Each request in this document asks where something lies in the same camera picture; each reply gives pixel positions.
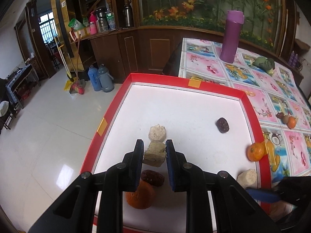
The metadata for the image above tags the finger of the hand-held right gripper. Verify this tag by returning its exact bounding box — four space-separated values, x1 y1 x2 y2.
246 188 282 203

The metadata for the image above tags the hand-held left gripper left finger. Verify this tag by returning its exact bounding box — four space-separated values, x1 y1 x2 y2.
29 139 145 233

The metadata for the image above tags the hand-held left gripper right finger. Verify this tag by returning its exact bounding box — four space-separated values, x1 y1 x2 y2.
165 140 283 233

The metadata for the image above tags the beige puffed rice cake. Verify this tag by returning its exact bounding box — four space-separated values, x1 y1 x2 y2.
237 169 258 189
143 142 167 167
148 124 168 142

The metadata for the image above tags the red-edged white box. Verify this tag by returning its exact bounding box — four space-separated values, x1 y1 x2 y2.
80 73 279 233

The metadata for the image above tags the grey thermos jug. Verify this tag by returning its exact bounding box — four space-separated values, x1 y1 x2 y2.
97 64 114 93

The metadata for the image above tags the red broom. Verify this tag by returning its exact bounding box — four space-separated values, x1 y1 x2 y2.
70 33 86 95

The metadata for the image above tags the blue thermos jug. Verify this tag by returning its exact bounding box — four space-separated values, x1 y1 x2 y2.
87 65 100 92

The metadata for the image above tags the printed fruit tablecloth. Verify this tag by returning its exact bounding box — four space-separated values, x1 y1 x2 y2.
178 37 311 233

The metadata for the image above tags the brown wooden cabinet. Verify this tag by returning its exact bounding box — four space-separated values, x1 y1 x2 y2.
70 27 185 84

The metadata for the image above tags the green bok choy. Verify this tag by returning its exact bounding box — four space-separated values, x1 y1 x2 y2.
252 56 275 75

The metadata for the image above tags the purple thermos bottle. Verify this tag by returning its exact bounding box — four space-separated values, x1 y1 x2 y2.
219 10 245 63

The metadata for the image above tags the cardboard box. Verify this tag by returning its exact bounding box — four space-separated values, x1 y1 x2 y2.
70 27 91 40

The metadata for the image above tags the pink bottle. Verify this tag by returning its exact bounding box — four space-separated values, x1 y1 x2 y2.
89 17 98 35

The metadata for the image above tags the green and white bag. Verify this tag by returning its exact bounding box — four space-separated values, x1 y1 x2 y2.
106 12 117 31

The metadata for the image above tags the steel thermos on counter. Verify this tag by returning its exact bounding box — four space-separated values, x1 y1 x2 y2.
122 5 134 28

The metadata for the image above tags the black thermos flask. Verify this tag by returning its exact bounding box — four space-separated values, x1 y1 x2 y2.
95 7 108 32

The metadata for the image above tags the green snack bag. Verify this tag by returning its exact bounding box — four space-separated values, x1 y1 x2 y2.
68 18 84 32

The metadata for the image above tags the glass case with artificial flowers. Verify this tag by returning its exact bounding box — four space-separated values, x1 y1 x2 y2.
137 0 287 54

